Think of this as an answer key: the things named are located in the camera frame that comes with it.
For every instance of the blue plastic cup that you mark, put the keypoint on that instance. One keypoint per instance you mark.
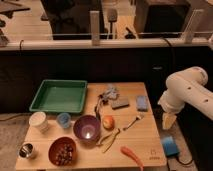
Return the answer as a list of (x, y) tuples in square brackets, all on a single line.
[(64, 120)]

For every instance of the metal fork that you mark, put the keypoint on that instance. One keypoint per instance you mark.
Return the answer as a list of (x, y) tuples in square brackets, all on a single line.
[(137, 118)]

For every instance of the white rail post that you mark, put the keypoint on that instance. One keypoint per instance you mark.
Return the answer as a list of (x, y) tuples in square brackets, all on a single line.
[(95, 28), (192, 25)]

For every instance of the blue box on floor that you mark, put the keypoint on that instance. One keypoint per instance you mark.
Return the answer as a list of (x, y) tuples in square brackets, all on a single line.
[(169, 146)]

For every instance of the white horizontal rail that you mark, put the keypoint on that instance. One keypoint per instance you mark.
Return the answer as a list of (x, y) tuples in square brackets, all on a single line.
[(103, 44)]

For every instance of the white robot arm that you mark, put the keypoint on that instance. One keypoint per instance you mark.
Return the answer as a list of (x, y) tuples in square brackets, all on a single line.
[(186, 86)]

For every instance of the blue sponge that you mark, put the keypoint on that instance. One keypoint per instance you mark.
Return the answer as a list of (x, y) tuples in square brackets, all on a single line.
[(141, 103)]

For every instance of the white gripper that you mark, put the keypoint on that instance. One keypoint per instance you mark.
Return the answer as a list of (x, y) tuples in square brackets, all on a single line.
[(168, 120)]

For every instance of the red yellow apple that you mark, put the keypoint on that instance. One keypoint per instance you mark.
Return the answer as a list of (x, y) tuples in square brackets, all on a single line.
[(108, 122)]

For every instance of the small metal cup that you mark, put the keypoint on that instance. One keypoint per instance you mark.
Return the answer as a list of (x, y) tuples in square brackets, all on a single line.
[(27, 151)]

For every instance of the purple bowl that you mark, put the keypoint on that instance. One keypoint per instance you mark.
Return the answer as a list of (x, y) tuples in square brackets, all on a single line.
[(87, 128)]

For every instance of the wooden board table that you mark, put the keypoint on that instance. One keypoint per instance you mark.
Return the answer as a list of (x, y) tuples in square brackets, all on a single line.
[(142, 138)]

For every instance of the white paper cup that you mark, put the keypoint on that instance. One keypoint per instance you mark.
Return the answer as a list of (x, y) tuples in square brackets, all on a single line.
[(39, 121)]

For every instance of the orange carrot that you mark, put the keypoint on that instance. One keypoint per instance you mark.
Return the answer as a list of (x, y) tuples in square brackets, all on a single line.
[(126, 151)]

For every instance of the white rail post right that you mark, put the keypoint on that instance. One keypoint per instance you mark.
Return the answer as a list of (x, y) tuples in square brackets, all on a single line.
[(192, 25)]

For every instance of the white rail post left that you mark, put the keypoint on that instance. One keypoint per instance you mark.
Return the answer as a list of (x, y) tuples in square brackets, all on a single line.
[(95, 28)]

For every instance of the green plastic tray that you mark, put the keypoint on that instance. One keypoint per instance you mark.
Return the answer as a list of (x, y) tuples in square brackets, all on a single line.
[(57, 96)]

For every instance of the black office chair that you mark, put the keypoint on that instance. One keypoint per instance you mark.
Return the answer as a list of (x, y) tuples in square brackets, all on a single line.
[(70, 19)]

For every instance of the brown bowl with nuts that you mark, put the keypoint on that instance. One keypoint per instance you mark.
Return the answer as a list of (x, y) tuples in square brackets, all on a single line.
[(62, 152)]

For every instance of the grey crumpled cloth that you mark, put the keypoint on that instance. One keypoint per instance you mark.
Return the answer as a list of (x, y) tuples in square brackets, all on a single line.
[(111, 93)]

